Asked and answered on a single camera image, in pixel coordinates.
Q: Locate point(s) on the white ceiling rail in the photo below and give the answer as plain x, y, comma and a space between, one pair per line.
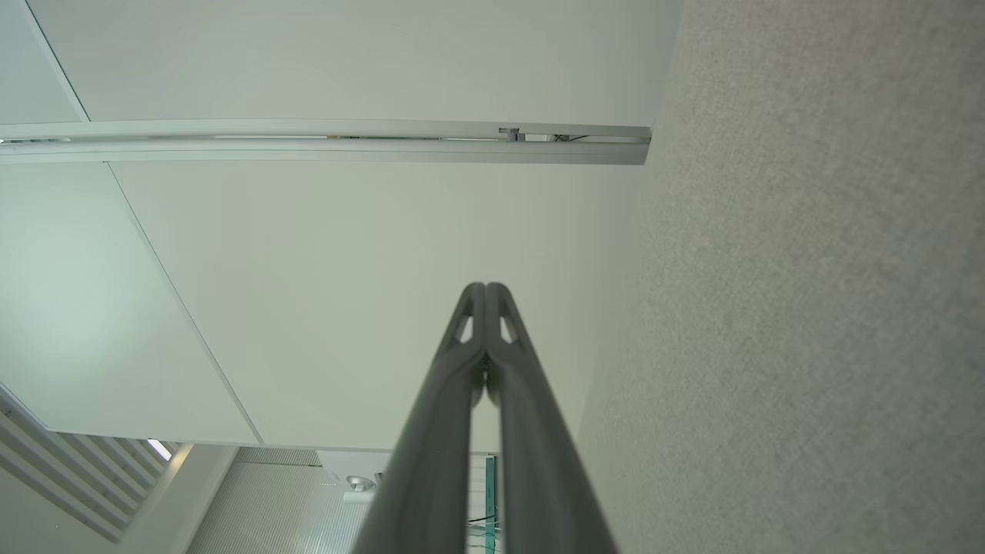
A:
308, 151

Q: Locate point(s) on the round ceiling spotlight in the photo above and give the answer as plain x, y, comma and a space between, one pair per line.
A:
359, 483

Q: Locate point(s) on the white slatted ceiling louver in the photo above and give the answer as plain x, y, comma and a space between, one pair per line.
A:
69, 477

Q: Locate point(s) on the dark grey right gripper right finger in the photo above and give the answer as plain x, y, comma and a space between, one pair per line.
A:
539, 462

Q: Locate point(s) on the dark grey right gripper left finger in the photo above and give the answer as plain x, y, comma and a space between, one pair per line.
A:
431, 462

